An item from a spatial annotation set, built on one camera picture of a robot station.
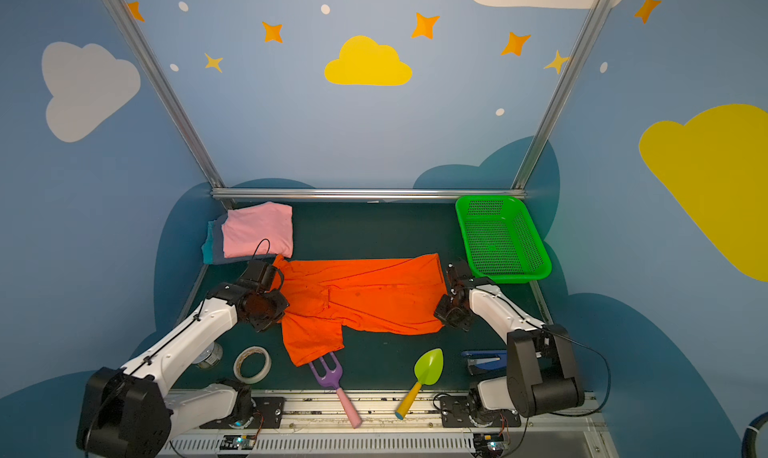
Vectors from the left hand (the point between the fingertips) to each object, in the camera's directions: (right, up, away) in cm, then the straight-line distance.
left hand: (291, 310), depth 85 cm
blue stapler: (+55, -13, -4) cm, 57 cm away
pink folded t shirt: (-16, +24, +17) cm, 33 cm away
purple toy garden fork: (+13, -17, -4) cm, 22 cm away
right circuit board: (+52, -29, -13) cm, 61 cm away
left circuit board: (-9, -28, -14) cm, 32 cm away
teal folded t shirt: (-35, +18, +19) cm, 44 cm away
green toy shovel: (+39, -16, -3) cm, 42 cm away
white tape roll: (-14, -13, -3) cm, 19 cm away
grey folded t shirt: (-28, +14, +13) cm, 34 cm away
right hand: (+45, -3, +4) cm, 45 cm away
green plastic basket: (+71, +20, +27) cm, 78 cm away
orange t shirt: (+23, +1, +13) cm, 26 cm away
